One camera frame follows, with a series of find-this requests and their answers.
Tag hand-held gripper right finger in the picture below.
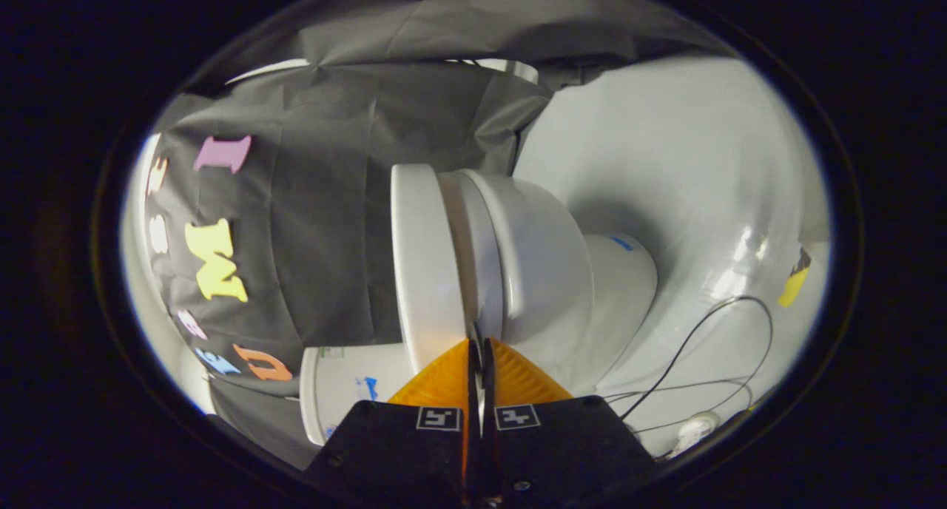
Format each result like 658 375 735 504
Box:
479 337 659 507

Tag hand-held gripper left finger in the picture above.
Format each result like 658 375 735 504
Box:
302 337 475 507

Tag white toilet lid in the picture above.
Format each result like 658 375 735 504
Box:
390 164 475 374

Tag white toilet tank cover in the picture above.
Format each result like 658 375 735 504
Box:
299 346 328 448

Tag white toilet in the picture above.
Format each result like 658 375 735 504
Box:
299 168 658 448

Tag white toilet seat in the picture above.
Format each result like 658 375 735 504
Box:
437 169 505 341

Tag black backdrop cloth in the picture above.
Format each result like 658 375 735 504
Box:
144 0 741 467

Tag yellow tape strip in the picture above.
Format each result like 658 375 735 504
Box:
776 248 813 309

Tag thin black cable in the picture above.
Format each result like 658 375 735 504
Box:
603 295 775 436

